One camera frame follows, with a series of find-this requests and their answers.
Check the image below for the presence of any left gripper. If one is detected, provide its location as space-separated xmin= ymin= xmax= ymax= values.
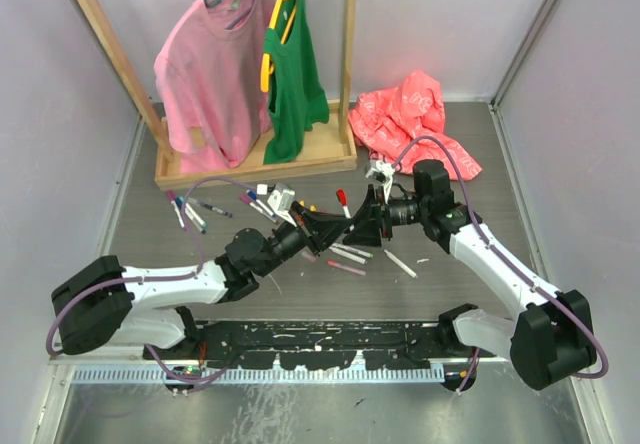
xmin=255 ymin=202 xmax=351 ymax=279

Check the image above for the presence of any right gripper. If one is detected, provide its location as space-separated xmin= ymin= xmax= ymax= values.
xmin=343 ymin=185 xmax=429 ymax=249

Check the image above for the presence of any grey capped white marker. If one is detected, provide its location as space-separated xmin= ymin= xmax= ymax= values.
xmin=329 ymin=246 xmax=367 ymax=264

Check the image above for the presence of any green capped marker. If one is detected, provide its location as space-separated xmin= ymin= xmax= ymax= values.
xmin=336 ymin=244 xmax=374 ymax=258

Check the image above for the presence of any clear pink pen cap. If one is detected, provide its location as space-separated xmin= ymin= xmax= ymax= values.
xmin=301 ymin=251 xmax=317 ymax=263

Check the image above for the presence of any red capped marker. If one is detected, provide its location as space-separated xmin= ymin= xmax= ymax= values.
xmin=336 ymin=189 xmax=352 ymax=219

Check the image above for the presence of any pink pen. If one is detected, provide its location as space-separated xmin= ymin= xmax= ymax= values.
xmin=326 ymin=260 xmax=366 ymax=276

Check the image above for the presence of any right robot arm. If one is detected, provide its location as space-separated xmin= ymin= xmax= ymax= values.
xmin=344 ymin=160 xmax=597 ymax=390

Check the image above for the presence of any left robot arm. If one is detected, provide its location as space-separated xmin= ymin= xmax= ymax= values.
xmin=46 ymin=202 xmax=353 ymax=360

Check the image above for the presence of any dark purple pen at left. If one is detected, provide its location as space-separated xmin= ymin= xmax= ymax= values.
xmin=188 ymin=197 xmax=233 ymax=218

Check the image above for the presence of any wooden clothes rack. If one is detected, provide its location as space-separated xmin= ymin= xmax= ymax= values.
xmin=75 ymin=0 xmax=358 ymax=191

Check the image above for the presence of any coral printed cloth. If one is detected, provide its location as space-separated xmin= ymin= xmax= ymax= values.
xmin=348 ymin=71 xmax=482 ymax=181

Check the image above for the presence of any green tank top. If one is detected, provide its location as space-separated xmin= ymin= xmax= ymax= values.
xmin=264 ymin=0 xmax=329 ymax=164

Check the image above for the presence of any yellow hanger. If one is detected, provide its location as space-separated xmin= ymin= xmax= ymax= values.
xmin=260 ymin=0 xmax=297 ymax=93

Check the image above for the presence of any pink t-shirt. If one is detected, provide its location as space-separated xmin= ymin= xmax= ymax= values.
xmin=154 ymin=0 xmax=274 ymax=173

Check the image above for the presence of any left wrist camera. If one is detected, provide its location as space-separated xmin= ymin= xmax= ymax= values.
xmin=267 ymin=183 xmax=296 ymax=226

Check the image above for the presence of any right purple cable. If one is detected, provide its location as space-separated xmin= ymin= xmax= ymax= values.
xmin=394 ymin=135 xmax=610 ymax=390

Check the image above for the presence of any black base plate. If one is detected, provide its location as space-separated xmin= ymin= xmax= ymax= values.
xmin=157 ymin=321 xmax=472 ymax=371

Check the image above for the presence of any slotted cable duct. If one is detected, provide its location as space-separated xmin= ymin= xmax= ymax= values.
xmin=70 ymin=364 xmax=445 ymax=385

